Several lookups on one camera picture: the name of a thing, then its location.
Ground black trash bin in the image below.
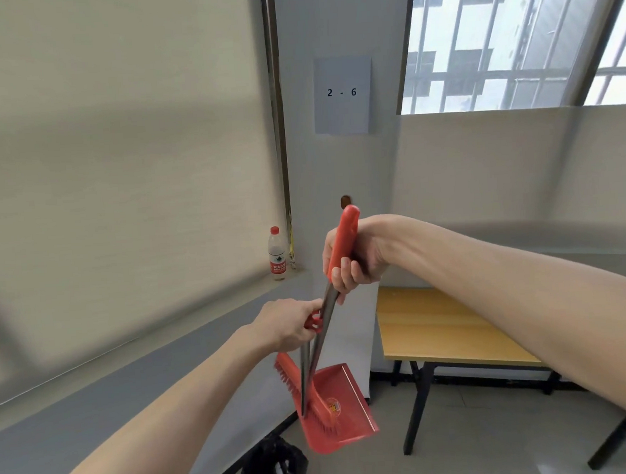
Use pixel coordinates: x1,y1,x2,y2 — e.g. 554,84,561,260
234,434,311,474

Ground wooden table with black legs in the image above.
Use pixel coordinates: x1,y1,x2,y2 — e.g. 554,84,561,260
374,271,626,474

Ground white metal window bars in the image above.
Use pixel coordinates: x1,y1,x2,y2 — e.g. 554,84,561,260
396,0,626,116

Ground clear water bottle red cap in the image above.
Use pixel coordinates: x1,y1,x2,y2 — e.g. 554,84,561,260
266,225,288,282

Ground person's left forearm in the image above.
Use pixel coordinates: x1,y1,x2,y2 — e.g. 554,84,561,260
25,321,283,474

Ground glass window with dark frame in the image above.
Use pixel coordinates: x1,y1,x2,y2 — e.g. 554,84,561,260
393,0,626,119

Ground white paper sign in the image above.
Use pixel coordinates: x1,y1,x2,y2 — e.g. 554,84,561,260
311,55,377,138

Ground red dustpan with metal handle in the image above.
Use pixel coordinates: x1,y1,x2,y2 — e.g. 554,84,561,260
289,203,382,456

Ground person's right hand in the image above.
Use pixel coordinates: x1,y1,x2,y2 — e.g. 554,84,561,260
320,213,403,308

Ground beige roller blind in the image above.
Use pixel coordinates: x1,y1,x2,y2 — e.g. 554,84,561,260
0,0,298,414

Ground red broom with metal handle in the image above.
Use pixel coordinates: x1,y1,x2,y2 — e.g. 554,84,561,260
271,309,343,439

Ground person's right forearm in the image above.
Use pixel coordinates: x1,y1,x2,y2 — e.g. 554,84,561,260
388,199,626,447

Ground person's left hand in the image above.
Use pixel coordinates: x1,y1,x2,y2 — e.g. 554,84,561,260
245,296,327,355

